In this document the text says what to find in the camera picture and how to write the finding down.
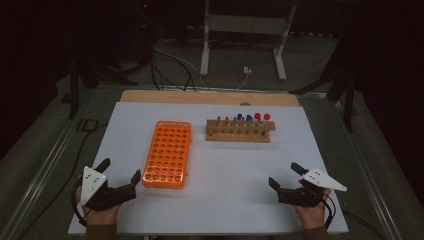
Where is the person's right hand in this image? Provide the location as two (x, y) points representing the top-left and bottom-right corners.
(293, 188), (332, 231)

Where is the person's left hand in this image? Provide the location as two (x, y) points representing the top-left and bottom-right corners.
(73, 184), (123, 227)

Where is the dark equipment with red light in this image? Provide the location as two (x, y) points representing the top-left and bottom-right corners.
(133, 0), (158, 61)

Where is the long black floor cable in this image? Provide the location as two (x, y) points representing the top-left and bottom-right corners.
(16, 123), (109, 240)

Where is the black stand with legs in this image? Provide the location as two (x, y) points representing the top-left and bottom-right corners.
(289, 33), (357, 133)

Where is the short white plug cable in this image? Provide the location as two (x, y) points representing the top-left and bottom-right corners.
(235, 73), (250, 91)

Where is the white floor cable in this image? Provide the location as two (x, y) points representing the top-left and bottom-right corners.
(153, 44), (209, 88)

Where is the orange plastic tube rack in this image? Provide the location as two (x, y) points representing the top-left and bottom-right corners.
(141, 120), (193, 190)

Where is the black cable at floor edge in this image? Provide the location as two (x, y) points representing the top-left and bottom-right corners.
(342, 210), (388, 240)

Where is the metal frame rail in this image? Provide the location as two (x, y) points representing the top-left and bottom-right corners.
(331, 99), (403, 240)
(0, 109), (84, 240)

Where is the left hand-held gripper cable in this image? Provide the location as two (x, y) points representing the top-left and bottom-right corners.
(70, 179), (88, 228)

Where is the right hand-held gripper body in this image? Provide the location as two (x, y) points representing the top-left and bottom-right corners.
(277, 167), (348, 208)

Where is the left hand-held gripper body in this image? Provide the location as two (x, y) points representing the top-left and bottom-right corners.
(79, 165), (138, 213)

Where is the white metal stand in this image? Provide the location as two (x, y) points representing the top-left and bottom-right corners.
(199, 0), (298, 82)

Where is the black tripod stand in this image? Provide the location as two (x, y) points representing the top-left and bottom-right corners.
(68, 54), (138, 120)

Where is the red-capped plastic tube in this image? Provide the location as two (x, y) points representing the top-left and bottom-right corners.
(252, 112), (262, 136)
(260, 113), (272, 137)

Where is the wooden test tube rack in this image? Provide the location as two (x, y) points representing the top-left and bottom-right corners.
(204, 118), (277, 144)

